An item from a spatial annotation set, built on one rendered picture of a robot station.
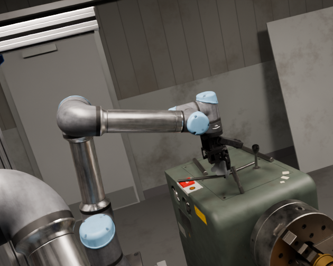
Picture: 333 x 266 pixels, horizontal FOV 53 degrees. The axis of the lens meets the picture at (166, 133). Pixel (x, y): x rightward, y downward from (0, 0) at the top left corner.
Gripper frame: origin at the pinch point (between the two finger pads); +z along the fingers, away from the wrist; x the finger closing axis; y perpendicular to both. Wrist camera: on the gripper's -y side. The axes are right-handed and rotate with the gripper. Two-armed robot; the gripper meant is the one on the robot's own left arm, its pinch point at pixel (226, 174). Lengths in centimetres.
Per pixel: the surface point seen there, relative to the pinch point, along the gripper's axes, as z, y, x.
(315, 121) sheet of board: 80, -213, -190
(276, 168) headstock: 8.6, -27.0, -5.3
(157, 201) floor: 135, -18, -248
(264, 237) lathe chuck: 16.4, 0.6, 22.7
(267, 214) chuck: 11.9, -4.9, 17.7
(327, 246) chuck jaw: 23.7, -18.4, 31.7
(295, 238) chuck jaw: 14.2, -5.3, 32.1
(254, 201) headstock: 9.6, -4.8, 10.1
